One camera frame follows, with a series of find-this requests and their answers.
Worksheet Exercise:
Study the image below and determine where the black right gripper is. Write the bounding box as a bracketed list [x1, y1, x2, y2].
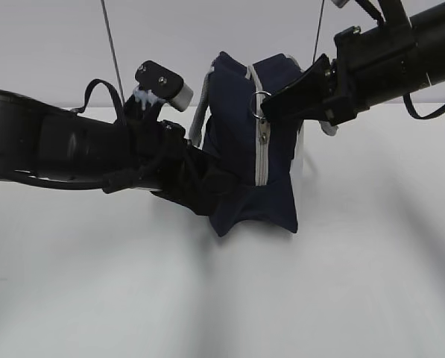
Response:
[261, 14, 418, 125]

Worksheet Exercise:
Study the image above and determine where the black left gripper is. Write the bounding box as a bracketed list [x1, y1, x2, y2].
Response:
[104, 100, 242, 216]

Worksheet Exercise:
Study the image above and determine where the navy blue lunch bag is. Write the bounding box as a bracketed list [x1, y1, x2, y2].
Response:
[189, 51, 304, 236]

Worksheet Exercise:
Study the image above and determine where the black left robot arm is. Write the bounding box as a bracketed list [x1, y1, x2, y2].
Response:
[0, 89, 240, 216]

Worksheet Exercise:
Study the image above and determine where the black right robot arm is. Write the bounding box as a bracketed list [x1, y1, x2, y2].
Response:
[261, 1, 445, 126]

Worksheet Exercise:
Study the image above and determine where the right hanging wire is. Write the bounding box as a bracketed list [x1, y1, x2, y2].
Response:
[311, 0, 326, 64]

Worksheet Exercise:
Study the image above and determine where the hanging wire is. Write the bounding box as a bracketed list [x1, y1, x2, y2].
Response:
[101, 0, 127, 107]
[311, 0, 326, 64]

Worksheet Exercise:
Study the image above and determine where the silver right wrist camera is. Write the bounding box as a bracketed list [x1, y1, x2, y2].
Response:
[332, 0, 350, 8]

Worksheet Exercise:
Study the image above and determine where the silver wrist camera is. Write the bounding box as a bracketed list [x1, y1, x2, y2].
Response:
[332, 0, 350, 8]
[133, 60, 194, 112]

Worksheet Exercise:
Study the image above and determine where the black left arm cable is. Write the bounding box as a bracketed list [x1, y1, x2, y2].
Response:
[71, 78, 128, 128]

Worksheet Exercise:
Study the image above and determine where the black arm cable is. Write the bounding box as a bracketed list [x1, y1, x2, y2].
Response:
[71, 78, 128, 128]
[403, 84, 445, 121]

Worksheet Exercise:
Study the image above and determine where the left hanging wire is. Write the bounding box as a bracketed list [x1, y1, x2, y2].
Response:
[101, 0, 127, 107]

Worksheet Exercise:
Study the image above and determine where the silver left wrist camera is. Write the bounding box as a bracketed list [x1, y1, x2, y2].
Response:
[133, 60, 194, 112]

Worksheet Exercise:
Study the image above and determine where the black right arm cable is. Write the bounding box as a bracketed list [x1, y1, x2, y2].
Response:
[403, 84, 445, 121]

